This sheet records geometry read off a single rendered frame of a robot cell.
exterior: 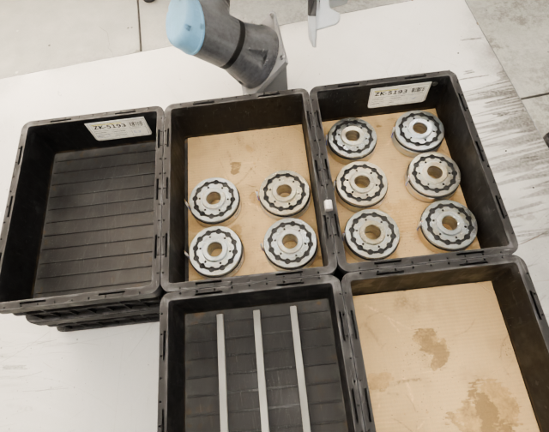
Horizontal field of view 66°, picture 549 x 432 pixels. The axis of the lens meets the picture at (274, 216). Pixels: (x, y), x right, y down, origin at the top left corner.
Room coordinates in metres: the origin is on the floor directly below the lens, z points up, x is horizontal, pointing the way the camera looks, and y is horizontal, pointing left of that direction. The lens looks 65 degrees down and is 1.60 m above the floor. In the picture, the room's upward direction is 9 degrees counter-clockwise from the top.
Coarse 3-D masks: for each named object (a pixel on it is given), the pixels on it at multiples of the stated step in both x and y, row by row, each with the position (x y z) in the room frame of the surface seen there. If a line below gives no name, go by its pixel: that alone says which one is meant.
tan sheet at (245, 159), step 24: (192, 144) 0.57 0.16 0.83; (216, 144) 0.56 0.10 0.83; (240, 144) 0.55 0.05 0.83; (264, 144) 0.54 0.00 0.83; (288, 144) 0.53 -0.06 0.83; (192, 168) 0.51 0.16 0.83; (216, 168) 0.50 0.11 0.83; (240, 168) 0.49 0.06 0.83; (264, 168) 0.48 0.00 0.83; (288, 168) 0.47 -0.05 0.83; (240, 192) 0.43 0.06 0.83; (192, 216) 0.39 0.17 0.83; (240, 216) 0.38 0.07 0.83; (264, 216) 0.37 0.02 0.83; (312, 216) 0.35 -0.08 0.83; (264, 264) 0.27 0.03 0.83; (312, 264) 0.25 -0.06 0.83
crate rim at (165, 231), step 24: (240, 96) 0.60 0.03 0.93; (264, 96) 0.59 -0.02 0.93; (288, 96) 0.58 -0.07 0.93; (168, 120) 0.57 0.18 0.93; (312, 120) 0.51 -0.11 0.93; (168, 144) 0.52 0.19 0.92; (312, 144) 0.45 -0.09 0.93; (168, 168) 0.45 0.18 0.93; (168, 192) 0.40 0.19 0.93; (168, 216) 0.35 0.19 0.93; (168, 240) 0.30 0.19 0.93; (168, 264) 0.26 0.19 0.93; (336, 264) 0.21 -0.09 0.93; (168, 288) 0.22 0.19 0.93; (192, 288) 0.21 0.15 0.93
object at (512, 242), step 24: (432, 72) 0.58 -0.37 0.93; (312, 96) 0.57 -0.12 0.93; (456, 96) 0.51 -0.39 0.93; (480, 144) 0.39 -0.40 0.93; (336, 216) 0.30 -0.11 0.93; (504, 216) 0.24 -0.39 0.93; (336, 240) 0.25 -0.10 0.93; (360, 264) 0.20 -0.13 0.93; (384, 264) 0.20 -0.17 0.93; (408, 264) 0.19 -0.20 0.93
